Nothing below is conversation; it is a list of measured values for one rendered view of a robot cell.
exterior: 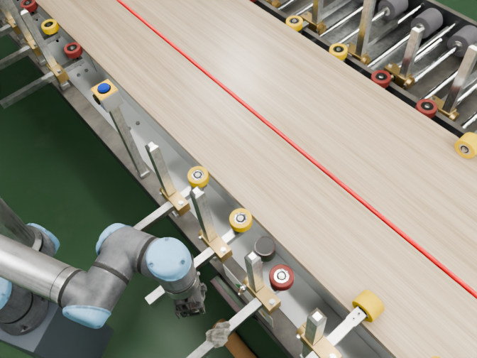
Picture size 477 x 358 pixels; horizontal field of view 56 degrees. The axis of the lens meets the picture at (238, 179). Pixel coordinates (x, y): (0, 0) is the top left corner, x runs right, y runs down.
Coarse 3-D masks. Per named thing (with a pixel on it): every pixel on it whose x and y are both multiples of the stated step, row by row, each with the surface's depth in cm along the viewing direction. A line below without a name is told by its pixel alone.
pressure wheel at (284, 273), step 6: (282, 264) 148; (270, 270) 147; (276, 270) 147; (282, 270) 147; (288, 270) 146; (270, 276) 146; (276, 276) 146; (282, 276) 145; (288, 276) 146; (270, 282) 146; (276, 282) 145; (282, 282) 145; (288, 282) 144; (276, 288) 146; (282, 288) 144; (288, 288) 146
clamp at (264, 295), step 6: (246, 282) 150; (252, 288) 148; (264, 288) 148; (252, 294) 150; (258, 294) 147; (264, 294) 146; (270, 294) 146; (264, 300) 145; (276, 300) 145; (264, 306) 146; (270, 306) 144; (276, 306) 146; (270, 312) 145
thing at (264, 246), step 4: (260, 240) 131; (264, 240) 131; (268, 240) 131; (256, 244) 130; (260, 244) 130; (264, 244) 130; (268, 244) 130; (272, 244) 130; (256, 248) 130; (260, 248) 130; (264, 248) 129; (268, 248) 129; (272, 248) 129; (260, 252) 129; (264, 252) 129; (268, 252) 129
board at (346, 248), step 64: (64, 0) 239; (128, 0) 234; (192, 0) 230; (128, 64) 208; (192, 64) 204; (256, 64) 201; (320, 64) 197; (192, 128) 183; (256, 128) 181; (320, 128) 178; (384, 128) 175; (256, 192) 164; (320, 192) 162; (384, 192) 160; (448, 192) 158; (320, 256) 149; (384, 256) 147; (448, 256) 145; (384, 320) 136; (448, 320) 134
